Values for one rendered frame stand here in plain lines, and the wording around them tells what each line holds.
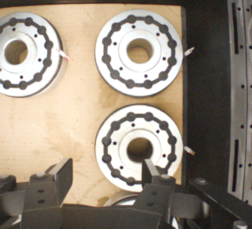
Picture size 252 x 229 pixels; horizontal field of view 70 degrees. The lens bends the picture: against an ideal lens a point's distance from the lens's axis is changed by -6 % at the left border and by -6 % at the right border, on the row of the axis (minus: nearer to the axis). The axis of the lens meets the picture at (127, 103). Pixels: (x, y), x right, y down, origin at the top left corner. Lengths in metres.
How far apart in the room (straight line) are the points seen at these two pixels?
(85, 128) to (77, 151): 0.03
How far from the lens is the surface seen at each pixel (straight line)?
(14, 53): 0.27
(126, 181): 0.24
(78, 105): 0.25
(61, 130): 0.26
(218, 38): 0.20
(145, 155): 0.24
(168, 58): 0.23
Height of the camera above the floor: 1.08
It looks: 88 degrees down
